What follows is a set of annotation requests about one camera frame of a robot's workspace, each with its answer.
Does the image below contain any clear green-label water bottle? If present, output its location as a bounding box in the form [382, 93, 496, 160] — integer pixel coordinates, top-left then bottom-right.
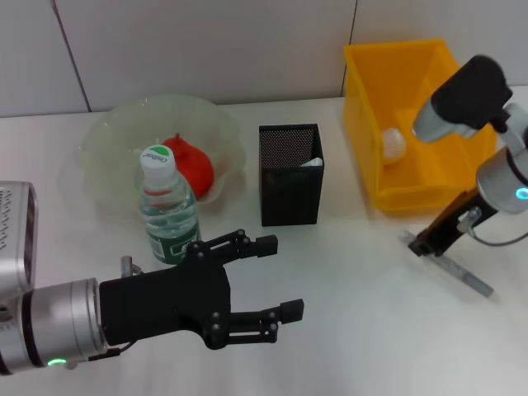
[139, 144, 203, 265]

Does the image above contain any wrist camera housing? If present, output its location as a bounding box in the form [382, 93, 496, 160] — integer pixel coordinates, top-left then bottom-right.
[412, 55, 515, 144]
[0, 181, 39, 296]

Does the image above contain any pale green glass fruit plate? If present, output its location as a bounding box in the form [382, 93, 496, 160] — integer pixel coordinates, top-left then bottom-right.
[78, 94, 248, 215]

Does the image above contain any right arm plug cable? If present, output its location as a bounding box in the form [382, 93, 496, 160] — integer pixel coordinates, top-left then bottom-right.
[455, 207, 528, 248]

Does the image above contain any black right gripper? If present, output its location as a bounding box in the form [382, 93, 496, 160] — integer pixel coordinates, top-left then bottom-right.
[407, 188, 501, 257]

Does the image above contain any left wrist camera housing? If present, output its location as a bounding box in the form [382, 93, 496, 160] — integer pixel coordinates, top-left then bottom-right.
[0, 181, 39, 296]

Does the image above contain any grey marker pen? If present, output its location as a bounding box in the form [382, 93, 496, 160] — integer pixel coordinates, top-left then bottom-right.
[398, 229, 495, 298]

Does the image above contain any left arm plug cable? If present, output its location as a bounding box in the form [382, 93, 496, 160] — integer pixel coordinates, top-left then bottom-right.
[86, 255, 144, 364]

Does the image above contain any right wrist camera housing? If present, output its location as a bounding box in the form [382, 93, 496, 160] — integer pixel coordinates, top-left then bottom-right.
[412, 55, 515, 144]

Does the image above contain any black mesh pen holder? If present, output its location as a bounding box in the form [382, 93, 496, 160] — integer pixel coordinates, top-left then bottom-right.
[258, 122, 326, 227]

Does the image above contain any white paper ball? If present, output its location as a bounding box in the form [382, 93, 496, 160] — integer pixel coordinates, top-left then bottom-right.
[381, 126, 408, 165]

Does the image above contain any arm plug cable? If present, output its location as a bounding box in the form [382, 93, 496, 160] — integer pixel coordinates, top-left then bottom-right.
[455, 207, 528, 248]
[86, 255, 144, 364]

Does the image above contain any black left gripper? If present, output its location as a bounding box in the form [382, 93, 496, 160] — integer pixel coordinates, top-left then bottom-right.
[99, 229, 306, 351]

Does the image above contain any yellow plastic bin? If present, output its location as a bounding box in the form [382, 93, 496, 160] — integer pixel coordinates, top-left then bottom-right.
[342, 39, 498, 214]

